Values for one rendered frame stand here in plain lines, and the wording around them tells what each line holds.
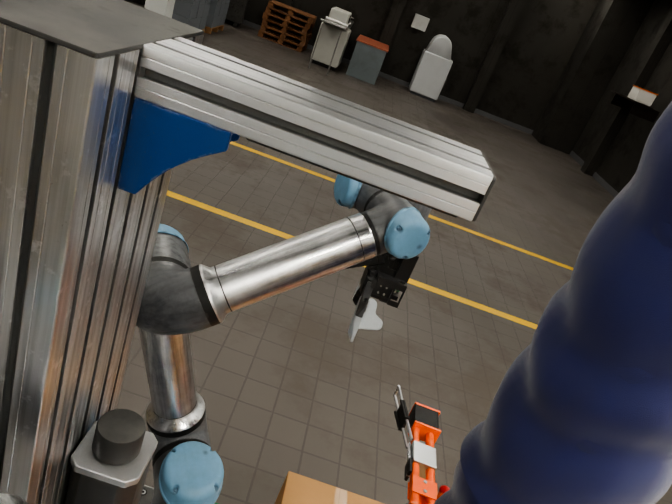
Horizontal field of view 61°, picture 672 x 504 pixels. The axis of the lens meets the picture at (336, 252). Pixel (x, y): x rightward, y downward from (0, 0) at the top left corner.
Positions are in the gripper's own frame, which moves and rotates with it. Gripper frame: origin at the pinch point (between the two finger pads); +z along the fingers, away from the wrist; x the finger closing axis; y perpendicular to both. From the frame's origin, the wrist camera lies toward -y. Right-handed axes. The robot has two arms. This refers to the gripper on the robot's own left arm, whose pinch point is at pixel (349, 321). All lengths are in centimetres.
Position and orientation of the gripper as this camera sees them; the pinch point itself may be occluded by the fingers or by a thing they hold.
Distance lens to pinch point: 120.6
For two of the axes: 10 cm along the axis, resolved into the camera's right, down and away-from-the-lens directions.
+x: 1.0, -4.1, 9.1
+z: -3.3, 8.5, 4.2
